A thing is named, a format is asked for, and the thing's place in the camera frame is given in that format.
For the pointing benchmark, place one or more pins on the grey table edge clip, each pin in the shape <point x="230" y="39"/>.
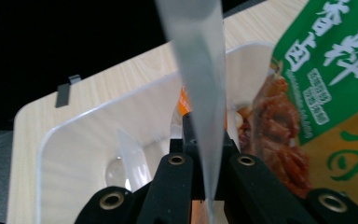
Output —
<point x="62" y="95"/>

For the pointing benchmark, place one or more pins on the green braised seasoning packet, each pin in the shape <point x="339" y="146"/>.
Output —
<point x="323" y="46"/>

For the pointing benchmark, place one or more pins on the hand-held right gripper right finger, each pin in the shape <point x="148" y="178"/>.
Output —
<point x="225" y="174"/>

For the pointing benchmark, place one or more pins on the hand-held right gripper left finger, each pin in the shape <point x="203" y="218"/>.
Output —
<point x="194" y="161"/>

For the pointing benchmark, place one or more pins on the white plastic container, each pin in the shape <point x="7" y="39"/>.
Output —
<point x="84" y="149"/>

